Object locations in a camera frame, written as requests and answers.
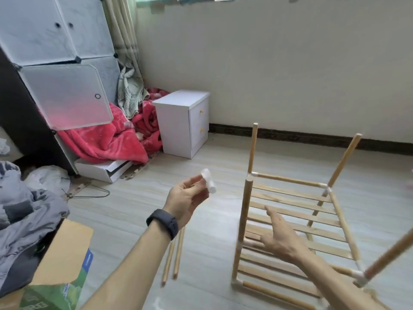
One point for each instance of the person's right hand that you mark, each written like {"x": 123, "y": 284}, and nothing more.
{"x": 284, "y": 240}

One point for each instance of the person's left hand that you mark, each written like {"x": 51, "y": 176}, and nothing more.
{"x": 184, "y": 202}

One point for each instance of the single white connector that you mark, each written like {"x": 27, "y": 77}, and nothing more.
{"x": 251, "y": 174}
{"x": 208, "y": 180}
{"x": 328, "y": 188}
{"x": 359, "y": 279}
{"x": 236, "y": 281}

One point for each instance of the person's left forearm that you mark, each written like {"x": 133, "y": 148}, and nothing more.
{"x": 126, "y": 274}

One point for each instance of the black smartwatch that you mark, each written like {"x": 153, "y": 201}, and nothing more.
{"x": 162, "y": 222}

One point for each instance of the white box cabinet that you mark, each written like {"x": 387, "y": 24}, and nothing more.
{"x": 180, "y": 126}

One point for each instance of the flat white box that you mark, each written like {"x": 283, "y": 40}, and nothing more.
{"x": 100, "y": 171}

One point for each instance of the red fleece blanket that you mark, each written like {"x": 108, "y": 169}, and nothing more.
{"x": 110, "y": 138}

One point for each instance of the pale green cloth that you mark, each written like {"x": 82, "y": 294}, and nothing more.
{"x": 132, "y": 90}

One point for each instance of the white plastic bag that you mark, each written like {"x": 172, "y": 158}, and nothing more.
{"x": 50, "y": 178}

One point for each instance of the green cardboard box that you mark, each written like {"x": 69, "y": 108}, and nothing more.
{"x": 58, "y": 268}

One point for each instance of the green striped curtain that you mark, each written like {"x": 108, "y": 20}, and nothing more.
{"x": 122, "y": 29}

